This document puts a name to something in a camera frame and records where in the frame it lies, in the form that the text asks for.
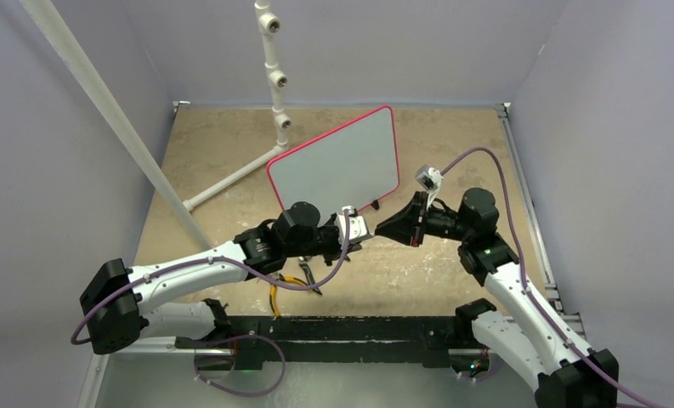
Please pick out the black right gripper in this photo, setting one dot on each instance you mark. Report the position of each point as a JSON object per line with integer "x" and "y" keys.
{"x": 405, "y": 223}

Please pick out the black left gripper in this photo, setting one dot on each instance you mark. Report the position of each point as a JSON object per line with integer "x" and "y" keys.
{"x": 336, "y": 251}

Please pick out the pink framed whiteboard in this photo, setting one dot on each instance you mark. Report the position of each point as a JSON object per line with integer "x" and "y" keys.
{"x": 352, "y": 165}

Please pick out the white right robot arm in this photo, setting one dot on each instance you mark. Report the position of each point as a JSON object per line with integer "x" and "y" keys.
{"x": 560, "y": 367}

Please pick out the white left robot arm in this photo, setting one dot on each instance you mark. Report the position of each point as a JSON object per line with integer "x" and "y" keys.
{"x": 122, "y": 303}

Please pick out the white diagonal pole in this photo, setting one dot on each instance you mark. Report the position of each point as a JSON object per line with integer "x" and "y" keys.
{"x": 54, "y": 28}

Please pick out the black handled pliers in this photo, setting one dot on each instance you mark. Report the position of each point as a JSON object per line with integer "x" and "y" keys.
{"x": 303, "y": 264}

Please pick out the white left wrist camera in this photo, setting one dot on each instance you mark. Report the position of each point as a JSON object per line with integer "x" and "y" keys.
{"x": 352, "y": 227}

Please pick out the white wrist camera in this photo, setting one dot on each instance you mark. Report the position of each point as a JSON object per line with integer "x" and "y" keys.
{"x": 352, "y": 227}
{"x": 430, "y": 179}

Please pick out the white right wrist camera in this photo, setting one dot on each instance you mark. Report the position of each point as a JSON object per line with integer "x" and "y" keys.
{"x": 430, "y": 179}

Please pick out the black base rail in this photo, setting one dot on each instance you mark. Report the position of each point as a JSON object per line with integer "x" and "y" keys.
{"x": 253, "y": 340}

